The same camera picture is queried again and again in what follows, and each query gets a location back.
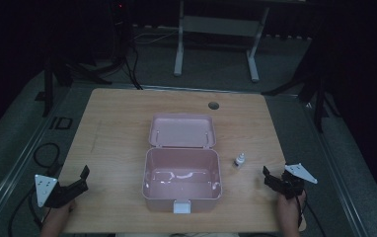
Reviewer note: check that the small white dropper bottle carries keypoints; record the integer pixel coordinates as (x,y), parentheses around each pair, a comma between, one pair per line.
(239,161)

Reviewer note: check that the person's right hand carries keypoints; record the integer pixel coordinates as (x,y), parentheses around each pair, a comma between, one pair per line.
(290,209)

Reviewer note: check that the dark equipment tower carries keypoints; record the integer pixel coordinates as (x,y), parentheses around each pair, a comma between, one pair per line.
(120,29)

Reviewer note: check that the metal floor rail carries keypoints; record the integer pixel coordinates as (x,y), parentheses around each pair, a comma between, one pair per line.
(333,164)
(18,164)

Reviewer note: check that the white metal desk frame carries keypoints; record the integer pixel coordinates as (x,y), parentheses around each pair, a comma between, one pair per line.
(221,25)

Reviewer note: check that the black tripod stand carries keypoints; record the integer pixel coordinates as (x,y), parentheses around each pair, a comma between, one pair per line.
(68,74)
(315,85)

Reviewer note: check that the person's left hand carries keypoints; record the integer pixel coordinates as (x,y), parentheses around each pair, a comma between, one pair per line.
(65,210)

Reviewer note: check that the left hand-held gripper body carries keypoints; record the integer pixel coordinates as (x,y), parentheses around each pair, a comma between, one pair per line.
(63,195)

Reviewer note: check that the pink plastic storage box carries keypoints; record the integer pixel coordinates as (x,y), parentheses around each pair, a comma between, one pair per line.
(182,164)

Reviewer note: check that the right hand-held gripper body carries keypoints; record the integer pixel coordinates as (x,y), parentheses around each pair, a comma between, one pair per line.
(291,184)

